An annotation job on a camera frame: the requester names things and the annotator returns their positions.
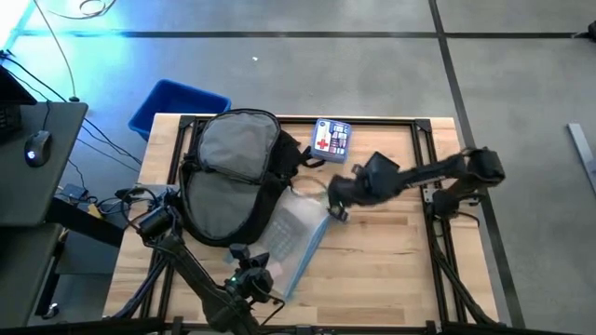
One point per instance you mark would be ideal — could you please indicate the yellow tag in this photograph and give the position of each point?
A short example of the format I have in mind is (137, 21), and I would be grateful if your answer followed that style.
(95, 211)

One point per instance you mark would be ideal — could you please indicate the caster wheel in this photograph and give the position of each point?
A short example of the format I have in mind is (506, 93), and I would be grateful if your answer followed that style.
(52, 311)

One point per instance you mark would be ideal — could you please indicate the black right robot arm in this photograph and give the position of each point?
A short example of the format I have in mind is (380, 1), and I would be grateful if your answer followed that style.
(433, 172)

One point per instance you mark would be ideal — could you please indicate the black power adapter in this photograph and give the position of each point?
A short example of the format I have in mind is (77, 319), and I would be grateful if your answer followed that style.
(73, 191)

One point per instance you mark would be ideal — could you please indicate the black aluminium table frame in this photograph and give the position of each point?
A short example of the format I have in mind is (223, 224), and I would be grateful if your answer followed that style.
(386, 122)

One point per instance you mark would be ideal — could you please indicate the grey metal bar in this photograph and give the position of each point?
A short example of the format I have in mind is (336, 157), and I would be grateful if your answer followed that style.
(583, 149)

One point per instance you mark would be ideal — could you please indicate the blue plastic bin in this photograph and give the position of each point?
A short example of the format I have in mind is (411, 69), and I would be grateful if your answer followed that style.
(177, 100)

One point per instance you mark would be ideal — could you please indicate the black computer mouse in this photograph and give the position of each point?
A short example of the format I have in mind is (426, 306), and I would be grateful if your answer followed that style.
(38, 148)

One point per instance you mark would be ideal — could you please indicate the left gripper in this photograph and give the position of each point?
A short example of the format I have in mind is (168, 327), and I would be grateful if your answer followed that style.
(253, 284)

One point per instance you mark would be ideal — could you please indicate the dark floor object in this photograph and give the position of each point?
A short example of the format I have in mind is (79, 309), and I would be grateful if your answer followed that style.
(592, 30)

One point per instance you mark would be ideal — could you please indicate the blue first aid kit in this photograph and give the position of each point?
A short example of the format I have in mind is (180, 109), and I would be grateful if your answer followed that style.
(330, 139)

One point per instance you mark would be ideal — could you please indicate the clear mesh pouch blue trim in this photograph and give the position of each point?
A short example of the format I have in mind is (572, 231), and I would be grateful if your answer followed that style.
(305, 205)

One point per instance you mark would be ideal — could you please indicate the dark grey desk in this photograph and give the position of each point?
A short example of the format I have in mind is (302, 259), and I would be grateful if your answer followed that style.
(28, 195)

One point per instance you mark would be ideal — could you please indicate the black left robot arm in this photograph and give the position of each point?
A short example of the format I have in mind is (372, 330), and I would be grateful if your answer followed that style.
(195, 274)

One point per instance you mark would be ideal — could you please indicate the black backpack grey lining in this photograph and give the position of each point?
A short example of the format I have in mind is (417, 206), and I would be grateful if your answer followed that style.
(237, 144)

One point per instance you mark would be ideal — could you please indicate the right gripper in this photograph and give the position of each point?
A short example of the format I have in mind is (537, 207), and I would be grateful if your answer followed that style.
(368, 193)

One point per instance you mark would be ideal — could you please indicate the black laptop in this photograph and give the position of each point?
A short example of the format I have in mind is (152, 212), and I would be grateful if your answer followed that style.
(11, 90)

